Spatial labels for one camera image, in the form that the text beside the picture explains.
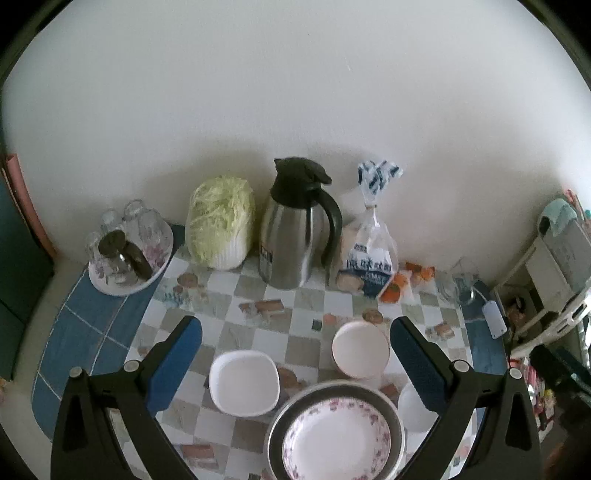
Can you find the round plate pink floral rim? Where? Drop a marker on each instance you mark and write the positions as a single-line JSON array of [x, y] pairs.
[[337, 443]]

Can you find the dark teal chair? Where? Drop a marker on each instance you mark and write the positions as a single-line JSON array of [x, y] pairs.
[[21, 277]]

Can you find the bowl with red fruit print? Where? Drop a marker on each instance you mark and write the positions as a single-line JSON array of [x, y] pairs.
[[360, 348]]

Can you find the small white printed bowl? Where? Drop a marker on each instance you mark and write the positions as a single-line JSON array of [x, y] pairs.
[[412, 410]]

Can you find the stainless steel basin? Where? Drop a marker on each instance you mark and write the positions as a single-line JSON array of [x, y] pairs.
[[275, 438]]

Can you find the napa cabbage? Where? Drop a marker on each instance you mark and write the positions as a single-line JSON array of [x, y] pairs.
[[219, 221]]

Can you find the bagged toast bread loaf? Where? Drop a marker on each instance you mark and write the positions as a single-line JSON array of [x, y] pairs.
[[369, 258]]

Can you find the plain white rounded-square bowl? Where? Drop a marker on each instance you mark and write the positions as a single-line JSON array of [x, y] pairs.
[[244, 383]]

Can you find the glass teapot black lid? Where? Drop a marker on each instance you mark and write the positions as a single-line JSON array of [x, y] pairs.
[[124, 258]]

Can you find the colourful clutter pile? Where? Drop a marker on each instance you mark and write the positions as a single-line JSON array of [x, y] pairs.
[[540, 397]]

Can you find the teal cloth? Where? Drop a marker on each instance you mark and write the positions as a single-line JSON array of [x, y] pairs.
[[558, 214]]

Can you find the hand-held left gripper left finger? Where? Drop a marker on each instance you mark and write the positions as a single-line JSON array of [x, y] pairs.
[[178, 364]]

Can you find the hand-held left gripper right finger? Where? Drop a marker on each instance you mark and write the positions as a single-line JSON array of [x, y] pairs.
[[415, 364]]

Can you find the upturned drinking glass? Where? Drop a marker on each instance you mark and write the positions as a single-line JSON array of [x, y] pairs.
[[135, 210], [154, 228], [94, 251], [111, 220]]

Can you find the white shelf unit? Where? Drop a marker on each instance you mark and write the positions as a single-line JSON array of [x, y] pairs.
[[549, 272]]

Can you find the white power strip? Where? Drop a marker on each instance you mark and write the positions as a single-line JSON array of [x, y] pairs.
[[495, 319]]

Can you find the stainless steel thermos jug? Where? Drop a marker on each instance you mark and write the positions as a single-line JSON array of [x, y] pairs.
[[288, 240]]

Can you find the white floral oval tray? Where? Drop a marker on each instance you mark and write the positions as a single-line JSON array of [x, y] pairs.
[[159, 263]]

